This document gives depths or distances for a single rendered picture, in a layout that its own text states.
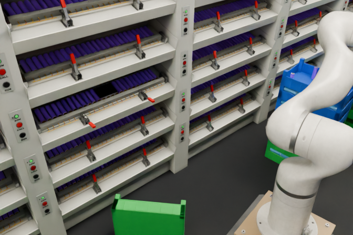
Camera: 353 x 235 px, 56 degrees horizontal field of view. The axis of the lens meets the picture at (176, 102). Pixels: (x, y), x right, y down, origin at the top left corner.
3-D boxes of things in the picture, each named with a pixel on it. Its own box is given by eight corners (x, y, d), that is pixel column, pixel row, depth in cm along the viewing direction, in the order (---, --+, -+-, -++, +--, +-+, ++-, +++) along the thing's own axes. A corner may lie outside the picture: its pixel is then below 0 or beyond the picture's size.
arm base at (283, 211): (327, 224, 108) (341, 183, 98) (299, 263, 96) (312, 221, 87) (275, 193, 119) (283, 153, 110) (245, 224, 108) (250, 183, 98)
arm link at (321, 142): (284, 164, 105) (298, 100, 93) (346, 190, 96) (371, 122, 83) (268, 187, 97) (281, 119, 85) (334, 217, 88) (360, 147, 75)
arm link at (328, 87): (319, 152, 80) (257, 128, 88) (318, 170, 89) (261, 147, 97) (384, 7, 96) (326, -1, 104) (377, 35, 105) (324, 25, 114)
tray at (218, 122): (258, 109, 210) (267, 95, 200) (186, 150, 178) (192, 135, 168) (236, 89, 219) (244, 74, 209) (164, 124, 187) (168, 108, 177)
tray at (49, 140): (173, 96, 151) (177, 81, 144) (42, 152, 119) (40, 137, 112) (148, 68, 160) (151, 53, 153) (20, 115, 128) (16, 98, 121)
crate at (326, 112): (351, 105, 164) (356, 91, 159) (336, 123, 151) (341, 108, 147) (294, 83, 180) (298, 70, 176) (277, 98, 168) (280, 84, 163)
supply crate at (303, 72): (356, 91, 159) (362, 76, 155) (341, 108, 147) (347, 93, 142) (298, 70, 176) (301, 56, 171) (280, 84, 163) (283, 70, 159)
